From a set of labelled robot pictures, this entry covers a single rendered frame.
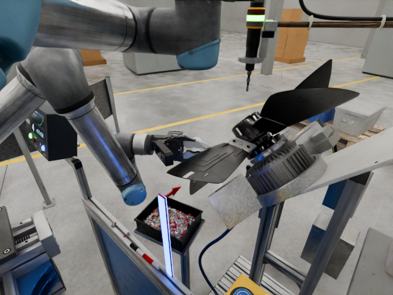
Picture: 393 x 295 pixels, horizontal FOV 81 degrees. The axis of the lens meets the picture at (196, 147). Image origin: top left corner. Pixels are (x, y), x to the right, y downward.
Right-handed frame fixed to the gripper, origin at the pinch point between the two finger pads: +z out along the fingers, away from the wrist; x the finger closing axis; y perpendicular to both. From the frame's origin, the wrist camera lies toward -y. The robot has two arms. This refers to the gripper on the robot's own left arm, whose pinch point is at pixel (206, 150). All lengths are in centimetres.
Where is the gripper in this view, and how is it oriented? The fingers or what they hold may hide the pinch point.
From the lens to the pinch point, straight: 76.0
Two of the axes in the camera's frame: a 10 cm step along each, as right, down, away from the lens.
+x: -0.2, 9.1, 4.2
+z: 10.0, 0.5, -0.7
